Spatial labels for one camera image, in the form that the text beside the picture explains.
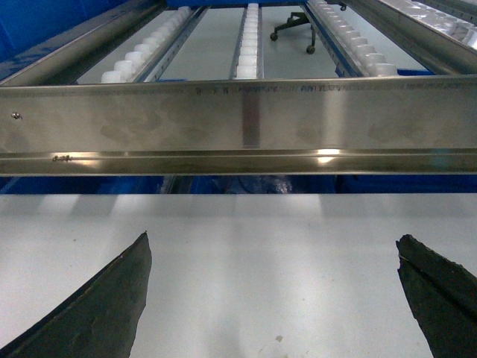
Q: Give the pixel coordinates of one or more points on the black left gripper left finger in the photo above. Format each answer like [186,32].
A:
[100,319]

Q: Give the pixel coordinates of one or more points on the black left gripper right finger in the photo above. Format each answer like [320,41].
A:
[442,297]

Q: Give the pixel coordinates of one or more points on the stainless steel roller shelf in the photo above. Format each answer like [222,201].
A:
[50,125]

